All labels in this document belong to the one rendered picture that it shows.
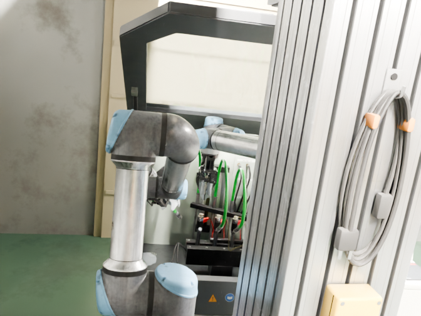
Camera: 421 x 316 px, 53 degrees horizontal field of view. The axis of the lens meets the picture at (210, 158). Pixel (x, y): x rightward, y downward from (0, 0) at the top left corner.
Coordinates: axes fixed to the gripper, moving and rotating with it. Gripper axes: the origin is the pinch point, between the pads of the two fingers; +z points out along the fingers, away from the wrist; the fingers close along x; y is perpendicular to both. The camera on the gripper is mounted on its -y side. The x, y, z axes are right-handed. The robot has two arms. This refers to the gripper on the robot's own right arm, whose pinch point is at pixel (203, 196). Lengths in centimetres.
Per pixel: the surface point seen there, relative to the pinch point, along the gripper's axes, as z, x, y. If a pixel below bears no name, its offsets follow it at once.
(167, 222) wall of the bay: 27.6, -13.1, -32.5
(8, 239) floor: 123, -145, -191
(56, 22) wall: -69, -113, -207
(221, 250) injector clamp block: 24.9, 10.7, 0.4
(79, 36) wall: -60, -93, -209
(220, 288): 31.0, 8.1, 21.5
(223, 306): 39.7, 10.7, 21.5
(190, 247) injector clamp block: 24.8, -3.5, -0.8
